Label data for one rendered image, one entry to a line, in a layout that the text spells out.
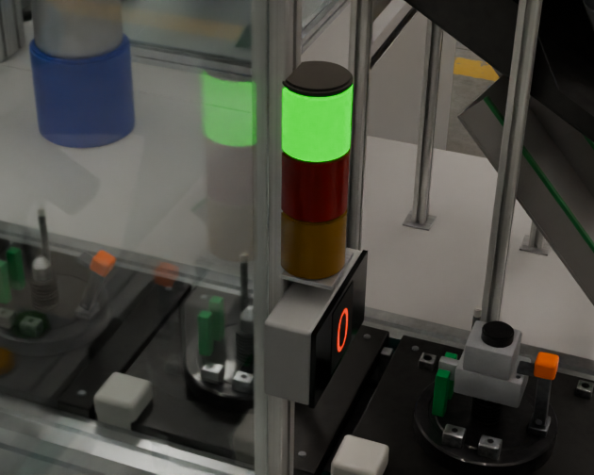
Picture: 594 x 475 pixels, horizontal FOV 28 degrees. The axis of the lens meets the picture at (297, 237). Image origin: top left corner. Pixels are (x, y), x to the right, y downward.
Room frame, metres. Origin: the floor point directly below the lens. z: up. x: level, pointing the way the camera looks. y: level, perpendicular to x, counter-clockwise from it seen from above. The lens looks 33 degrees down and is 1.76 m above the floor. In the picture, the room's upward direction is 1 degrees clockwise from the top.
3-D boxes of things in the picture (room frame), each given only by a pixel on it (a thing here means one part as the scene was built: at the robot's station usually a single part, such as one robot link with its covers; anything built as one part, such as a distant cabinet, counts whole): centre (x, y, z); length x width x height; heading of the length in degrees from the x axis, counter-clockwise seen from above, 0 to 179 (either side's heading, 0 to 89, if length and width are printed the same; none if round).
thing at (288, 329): (0.75, -0.01, 1.29); 0.12 x 0.05 x 0.25; 159
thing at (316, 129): (0.75, -0.01, 1.38); 0.05 x 0.05 x 0.05
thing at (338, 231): (0.75, -0.01, 1.28); 0.05 x 0.05 x 0.05
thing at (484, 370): (0.89, -0.18, 1.06); 0.08 x 0.04 x 0.07; 69
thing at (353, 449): (0.83, -0.06, 0.97); 0.05 x 0.05 x 0.04; 69
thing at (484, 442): (0.83, -0.18, 1.00); 0.02 x 0.01 x 0.02; 69
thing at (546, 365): (0.87, -0.23, 1.04); 0.04 x 0.02 x 0.08; 69
